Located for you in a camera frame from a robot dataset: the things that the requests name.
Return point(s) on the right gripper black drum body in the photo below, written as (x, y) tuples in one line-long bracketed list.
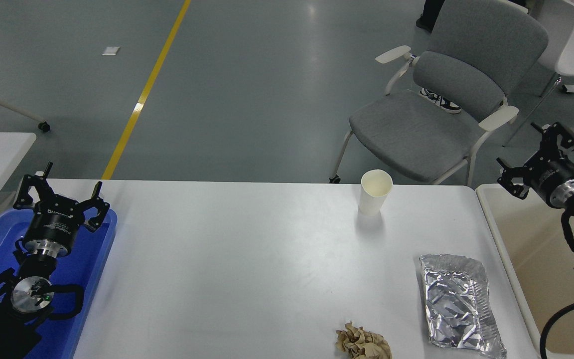
[(556, 174)]

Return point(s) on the yellow floor tape line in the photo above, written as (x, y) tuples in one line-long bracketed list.
[(142, 94)]

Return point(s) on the large pale plastic bin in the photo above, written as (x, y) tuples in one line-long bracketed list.
[(516, 249)]

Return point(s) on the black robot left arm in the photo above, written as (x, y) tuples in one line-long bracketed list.
[(28, 294)]

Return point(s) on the tan paper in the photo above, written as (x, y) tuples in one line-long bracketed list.
[(364, 344)]

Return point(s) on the blue plastic tray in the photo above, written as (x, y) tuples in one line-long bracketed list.
[(87, 264)]

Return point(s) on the white paper cup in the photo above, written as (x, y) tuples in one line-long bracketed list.
[(372, 199)]

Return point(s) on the white rolling chair base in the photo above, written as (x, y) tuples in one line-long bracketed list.
[(3, 103)]

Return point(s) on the grey padded armchair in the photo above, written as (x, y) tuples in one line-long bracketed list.
[(416, 134)]

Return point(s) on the silver foil tray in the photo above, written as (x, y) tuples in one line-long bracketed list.
[(454, 299)]

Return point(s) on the person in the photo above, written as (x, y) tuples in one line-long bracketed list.
[(429, 12)]

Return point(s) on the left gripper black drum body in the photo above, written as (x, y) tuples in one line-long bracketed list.
[(55, 222)]

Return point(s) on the white paper scrap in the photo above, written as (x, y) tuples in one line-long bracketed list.
[(110, 51)]

